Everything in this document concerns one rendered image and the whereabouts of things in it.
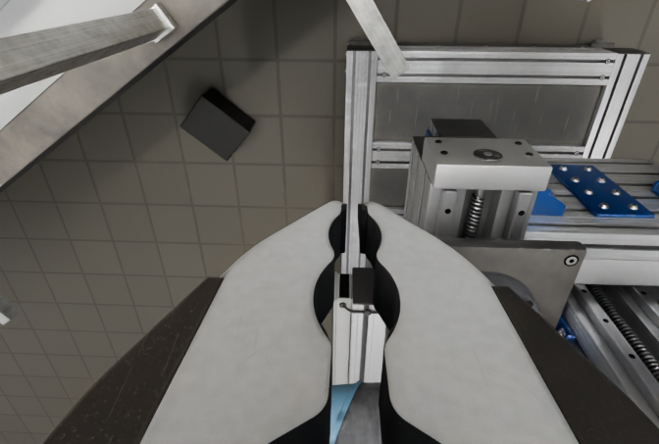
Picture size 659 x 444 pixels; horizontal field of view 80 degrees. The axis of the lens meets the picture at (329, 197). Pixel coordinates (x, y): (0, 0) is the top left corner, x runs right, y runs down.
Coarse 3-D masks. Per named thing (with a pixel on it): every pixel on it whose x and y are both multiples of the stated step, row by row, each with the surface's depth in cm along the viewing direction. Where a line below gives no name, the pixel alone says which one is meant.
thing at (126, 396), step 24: (216, 288) 8; (192, 312) 8; (144, 336) 7; (168, 336) 7; (192, 336) 7; (120, 360) 7; (144, 360) 7; (168, 360) 7; (96, 384) 6; (120, 384) 6; (144, 384) 6; (168, 384) 6; (72, 408) 6; (96, 408) 6; (120, 408) 6; (144, 408) 6; (72, 432) 6; (96, 432) 6; (120, 432) 6; (144, 432) 6
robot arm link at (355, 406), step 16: (352, 384) 41; (368, 384) 40; (336, 400) 38; (352, 400) 38; (368, 400) 38; (336, 416) 36; (352, 416) 36; (368, 416) 36; (336, 432) 35; (352, 432) 35; (368, 432) 35
